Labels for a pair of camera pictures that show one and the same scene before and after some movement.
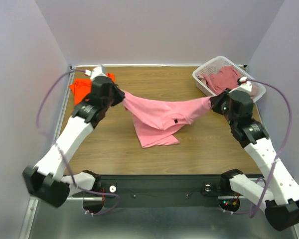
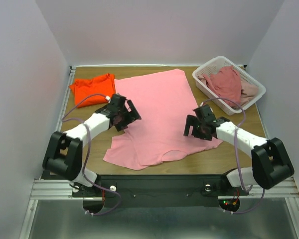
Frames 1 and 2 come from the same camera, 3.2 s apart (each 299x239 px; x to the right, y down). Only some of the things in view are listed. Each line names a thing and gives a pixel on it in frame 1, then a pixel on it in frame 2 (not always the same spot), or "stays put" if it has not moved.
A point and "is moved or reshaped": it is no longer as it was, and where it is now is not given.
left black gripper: [120, 94] to [133, 116]
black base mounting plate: [156, 190] stays put
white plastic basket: [217, 64] stays put
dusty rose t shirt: [226, 78] stays put
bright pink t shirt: [156, 120] is moved or reshaped
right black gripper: [217, 102] to [197, 127]
